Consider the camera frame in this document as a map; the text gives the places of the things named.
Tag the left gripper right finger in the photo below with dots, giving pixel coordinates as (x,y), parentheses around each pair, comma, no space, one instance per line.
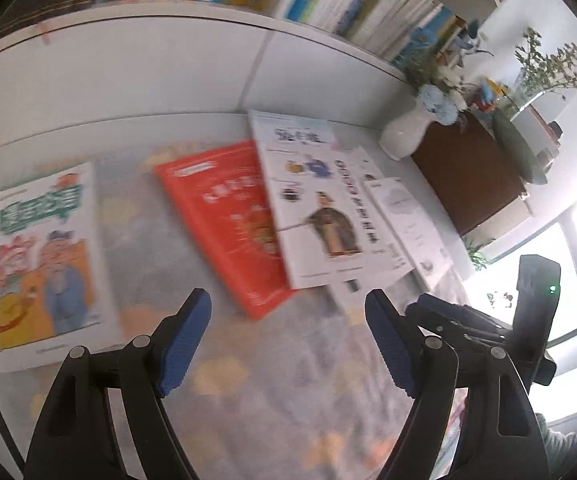
(434,349)

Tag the comic Analects book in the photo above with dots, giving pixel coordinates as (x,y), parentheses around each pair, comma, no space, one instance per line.
(55,291)

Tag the white wisdom stories book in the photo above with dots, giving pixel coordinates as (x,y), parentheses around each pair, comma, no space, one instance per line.
(320,215)

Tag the red puppet adventure book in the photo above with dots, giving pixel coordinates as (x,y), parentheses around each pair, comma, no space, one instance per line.
(222,200)

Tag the meadow cover novel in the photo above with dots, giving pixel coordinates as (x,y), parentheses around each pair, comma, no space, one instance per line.
(351,294)

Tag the grey quilted sleeve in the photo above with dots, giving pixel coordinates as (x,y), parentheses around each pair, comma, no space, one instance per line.
(561,450)

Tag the white back-cover book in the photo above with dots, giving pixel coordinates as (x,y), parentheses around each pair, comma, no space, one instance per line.
(413,228)

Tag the brown wooden side cabinet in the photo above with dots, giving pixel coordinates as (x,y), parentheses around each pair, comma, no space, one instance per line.
(473,178)

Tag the white ceramic vase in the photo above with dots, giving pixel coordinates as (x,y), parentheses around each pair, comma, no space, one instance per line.
(403,135)

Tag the patterned ginkgo tablecloth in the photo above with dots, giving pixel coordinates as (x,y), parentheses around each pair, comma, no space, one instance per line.
(302,393)

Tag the green potted plant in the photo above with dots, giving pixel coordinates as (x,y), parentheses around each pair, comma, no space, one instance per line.
(541,73)

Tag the blue artificial flowers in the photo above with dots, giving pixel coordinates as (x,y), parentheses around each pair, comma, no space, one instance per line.
(437,92)

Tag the white bookshelf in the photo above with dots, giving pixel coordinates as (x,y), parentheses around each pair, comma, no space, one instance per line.
(149,58)

